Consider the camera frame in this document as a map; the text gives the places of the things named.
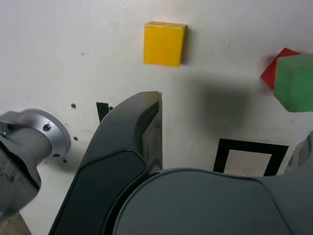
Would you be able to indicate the red cube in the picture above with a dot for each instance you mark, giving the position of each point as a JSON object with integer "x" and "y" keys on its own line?
{"x": 269, "y": 73}

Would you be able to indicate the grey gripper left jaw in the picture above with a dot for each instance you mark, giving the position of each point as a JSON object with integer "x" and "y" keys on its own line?
{"x": 110, "y": 147}

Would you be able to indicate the green cube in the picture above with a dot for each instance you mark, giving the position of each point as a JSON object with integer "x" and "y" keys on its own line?
{"x": 293, "y": 80}

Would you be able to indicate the black tape strip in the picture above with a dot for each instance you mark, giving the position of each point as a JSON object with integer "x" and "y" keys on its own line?
{"x": 101, "y": 110}

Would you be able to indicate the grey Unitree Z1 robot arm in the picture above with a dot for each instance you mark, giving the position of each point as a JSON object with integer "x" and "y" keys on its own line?
{"x": 36, "y": 132}

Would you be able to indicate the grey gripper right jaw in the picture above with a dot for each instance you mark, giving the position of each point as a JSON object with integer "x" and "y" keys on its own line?
{"x": 207, "y": 205}

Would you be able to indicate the black tape square outline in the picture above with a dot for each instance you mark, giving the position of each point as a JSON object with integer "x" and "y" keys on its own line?
{"x": 221, "y": 156}

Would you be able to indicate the yellow cube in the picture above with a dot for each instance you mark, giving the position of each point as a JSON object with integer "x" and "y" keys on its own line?
{"x": 162, "y": 44}

